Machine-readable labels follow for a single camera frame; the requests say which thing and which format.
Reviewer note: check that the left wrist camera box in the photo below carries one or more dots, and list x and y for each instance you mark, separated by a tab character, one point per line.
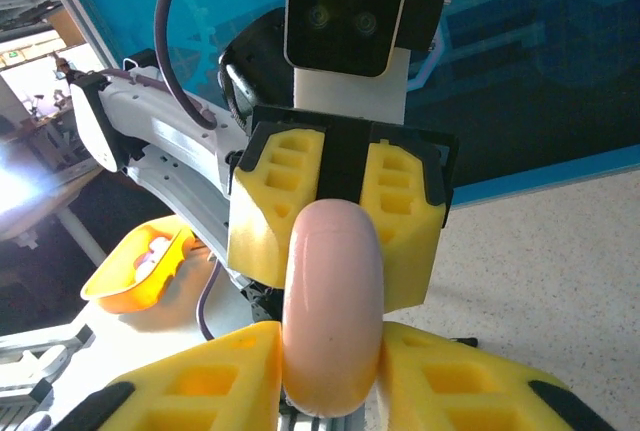
345	16

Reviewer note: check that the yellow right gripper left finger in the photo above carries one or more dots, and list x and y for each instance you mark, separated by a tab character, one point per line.
200	386

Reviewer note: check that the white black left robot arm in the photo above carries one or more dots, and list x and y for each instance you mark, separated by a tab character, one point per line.
165	136

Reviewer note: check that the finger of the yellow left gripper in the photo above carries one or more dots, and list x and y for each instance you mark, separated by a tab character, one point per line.
410	251
255	221

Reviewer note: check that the pink earbud charging case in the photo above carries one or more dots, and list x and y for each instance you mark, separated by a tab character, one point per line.
332	291

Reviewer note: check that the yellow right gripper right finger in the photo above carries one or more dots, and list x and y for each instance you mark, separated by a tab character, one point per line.
475	391

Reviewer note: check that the small white plastic item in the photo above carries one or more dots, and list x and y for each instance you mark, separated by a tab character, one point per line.
157	246

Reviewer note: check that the white room table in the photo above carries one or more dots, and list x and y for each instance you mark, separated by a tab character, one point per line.
75	231

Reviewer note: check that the aluminium frame post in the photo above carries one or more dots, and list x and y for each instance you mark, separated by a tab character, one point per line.
75	1

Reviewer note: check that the yellow plastic bin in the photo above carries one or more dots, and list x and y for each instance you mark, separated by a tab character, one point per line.
150	296

